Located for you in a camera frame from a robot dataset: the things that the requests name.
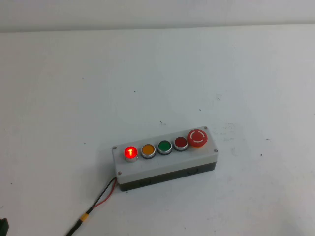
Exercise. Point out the grey push-button control box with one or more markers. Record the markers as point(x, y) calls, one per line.
point(167, 165)

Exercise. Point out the red mushroom emergency stop button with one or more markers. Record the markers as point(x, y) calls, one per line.
point(197, 137)

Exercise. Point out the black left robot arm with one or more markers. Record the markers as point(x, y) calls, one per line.
point(3, 227)

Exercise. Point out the lit red indicator button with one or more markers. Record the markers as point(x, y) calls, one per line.
point(130, 153)

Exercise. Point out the dark red push button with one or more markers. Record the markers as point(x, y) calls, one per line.
point(180, 142)

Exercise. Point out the green push button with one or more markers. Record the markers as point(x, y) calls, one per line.
point(164, 146)

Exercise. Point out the yellow push button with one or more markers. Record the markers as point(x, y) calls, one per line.
point(148, 150)

